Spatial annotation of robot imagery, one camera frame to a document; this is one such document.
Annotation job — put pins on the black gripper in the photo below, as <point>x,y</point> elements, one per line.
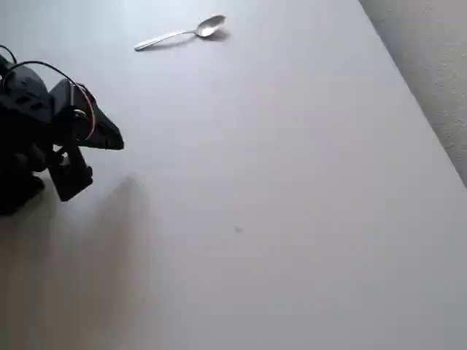
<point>103,132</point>

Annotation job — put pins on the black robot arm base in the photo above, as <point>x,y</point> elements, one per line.
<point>18,197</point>

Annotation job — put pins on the silver metal spoon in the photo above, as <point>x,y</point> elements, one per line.
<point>209,27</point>

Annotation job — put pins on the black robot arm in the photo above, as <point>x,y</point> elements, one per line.
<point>22,102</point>

